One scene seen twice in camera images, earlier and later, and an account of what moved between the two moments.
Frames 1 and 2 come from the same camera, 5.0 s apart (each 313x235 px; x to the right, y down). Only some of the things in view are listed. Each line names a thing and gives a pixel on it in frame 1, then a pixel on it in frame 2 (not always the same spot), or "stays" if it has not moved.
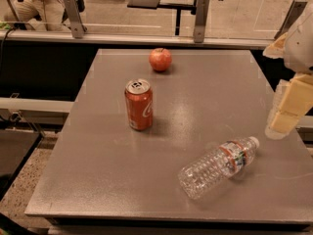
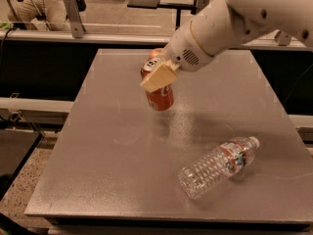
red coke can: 139,104 to 162,99
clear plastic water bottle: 201,175 stays
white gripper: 301,51 to 186,51
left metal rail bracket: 73,15 stays
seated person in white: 42,9 stays
